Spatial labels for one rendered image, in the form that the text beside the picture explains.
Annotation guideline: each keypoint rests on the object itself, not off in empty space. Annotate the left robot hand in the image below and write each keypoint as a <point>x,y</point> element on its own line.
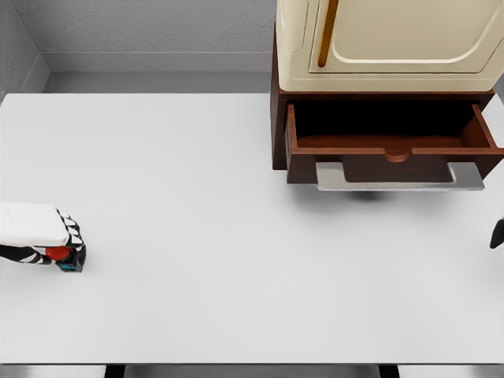
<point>31,224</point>

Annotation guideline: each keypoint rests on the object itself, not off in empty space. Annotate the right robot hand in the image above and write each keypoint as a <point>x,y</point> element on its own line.
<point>498,234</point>

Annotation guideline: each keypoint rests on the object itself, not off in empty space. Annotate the red button switch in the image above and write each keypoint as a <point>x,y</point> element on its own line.
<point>61,256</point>

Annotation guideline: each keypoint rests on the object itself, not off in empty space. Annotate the brown wooden drawer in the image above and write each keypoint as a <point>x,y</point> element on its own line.
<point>390,145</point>

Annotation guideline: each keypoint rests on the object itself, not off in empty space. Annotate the cream cabinet with door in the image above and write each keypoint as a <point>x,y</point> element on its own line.
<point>386,43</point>

